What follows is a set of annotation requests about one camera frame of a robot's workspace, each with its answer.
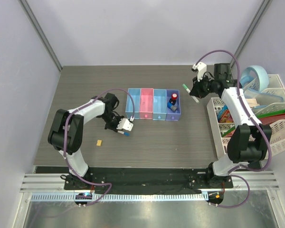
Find blue white marker pen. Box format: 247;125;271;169
117;130;130;136

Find small yellow eraser block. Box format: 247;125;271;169
96;140;102;146

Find green white marker pen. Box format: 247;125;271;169
182;83;200;104

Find red cap black stamp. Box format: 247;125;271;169
169;93;178;105

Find blue grey glue stick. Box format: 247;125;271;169
167;102;178;112

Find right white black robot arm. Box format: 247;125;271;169
190;62;272;188

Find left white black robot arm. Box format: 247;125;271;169
47;93;123;190

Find light blue tape roll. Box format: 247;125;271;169
240;65;269;93

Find left light blue bin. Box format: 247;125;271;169
125;88;141;120

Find light blue bin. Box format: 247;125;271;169
152;89;167;121
125;88;141;120

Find pink plastic bin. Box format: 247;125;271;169
139;88;154;120

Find stack of books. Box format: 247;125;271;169
217;98;260;123

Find purple plastic bin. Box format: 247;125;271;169
166;89;181;121

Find red green folders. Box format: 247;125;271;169
222;107;285;138

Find white plastic file rack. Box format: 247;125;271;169
207;74;285;158

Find left control board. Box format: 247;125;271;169
74;192;93;207

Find control board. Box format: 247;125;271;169
207;192;224;206
74;192;93;207

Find right control board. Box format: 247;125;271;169
207;192;224;206

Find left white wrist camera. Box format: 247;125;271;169
116;118;133;132

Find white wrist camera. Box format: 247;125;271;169
116;118;133;132
192;62;207;82

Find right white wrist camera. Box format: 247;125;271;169
192;62;207;82

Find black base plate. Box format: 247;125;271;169
66;167;233;191

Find white slotted cable duct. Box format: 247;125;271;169
31;192;208;202

